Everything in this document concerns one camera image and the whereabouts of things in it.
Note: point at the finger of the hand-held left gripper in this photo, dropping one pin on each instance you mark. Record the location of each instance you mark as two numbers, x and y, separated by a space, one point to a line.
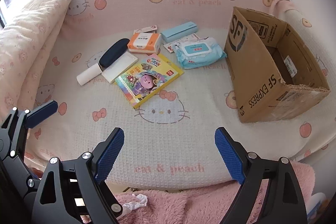
42 112

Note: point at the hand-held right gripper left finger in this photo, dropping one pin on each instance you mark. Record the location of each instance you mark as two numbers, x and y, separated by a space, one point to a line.
110 155

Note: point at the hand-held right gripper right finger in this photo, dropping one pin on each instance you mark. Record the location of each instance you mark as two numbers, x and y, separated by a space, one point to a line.
228 155

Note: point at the brown cardboard box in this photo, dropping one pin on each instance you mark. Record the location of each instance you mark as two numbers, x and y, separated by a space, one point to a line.
252 77

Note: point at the yellow cartoon picture book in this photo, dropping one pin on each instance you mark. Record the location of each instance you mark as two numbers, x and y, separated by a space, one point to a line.
149 82

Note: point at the light blue wet wipes pack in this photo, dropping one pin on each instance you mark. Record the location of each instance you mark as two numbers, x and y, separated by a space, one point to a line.
199 56

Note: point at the orange white tissue pack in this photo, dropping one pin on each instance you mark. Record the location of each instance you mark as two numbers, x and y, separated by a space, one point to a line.
143 43

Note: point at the light blue long case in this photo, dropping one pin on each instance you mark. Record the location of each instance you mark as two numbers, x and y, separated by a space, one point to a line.
178 31

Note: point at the white crumpled cloth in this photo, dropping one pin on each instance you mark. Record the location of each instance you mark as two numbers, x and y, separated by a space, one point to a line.
137 199

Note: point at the white tube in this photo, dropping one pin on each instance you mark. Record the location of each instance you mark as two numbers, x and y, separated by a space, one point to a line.
88 75

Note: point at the pink cat print blanket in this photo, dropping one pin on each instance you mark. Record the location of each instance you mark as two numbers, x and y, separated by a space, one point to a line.
168 134

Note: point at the pink fluffy blanket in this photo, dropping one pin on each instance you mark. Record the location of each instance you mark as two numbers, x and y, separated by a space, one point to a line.
183 208

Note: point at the cream floral quilt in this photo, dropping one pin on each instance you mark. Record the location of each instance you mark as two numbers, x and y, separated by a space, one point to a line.
26 43

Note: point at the navy glasses case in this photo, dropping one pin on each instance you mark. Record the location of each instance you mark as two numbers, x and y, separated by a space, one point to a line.
113 53

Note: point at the blue white packet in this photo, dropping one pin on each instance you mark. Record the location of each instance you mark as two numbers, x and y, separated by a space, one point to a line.
317 207

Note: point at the white sachet with red drawing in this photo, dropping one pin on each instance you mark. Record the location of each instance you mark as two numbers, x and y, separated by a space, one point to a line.
170 47

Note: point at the white pink lined sachet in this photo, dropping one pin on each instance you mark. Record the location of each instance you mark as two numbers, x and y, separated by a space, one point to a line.
191 37

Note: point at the small pink white packet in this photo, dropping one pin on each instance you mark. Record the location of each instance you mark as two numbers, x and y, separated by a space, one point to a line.
145 29

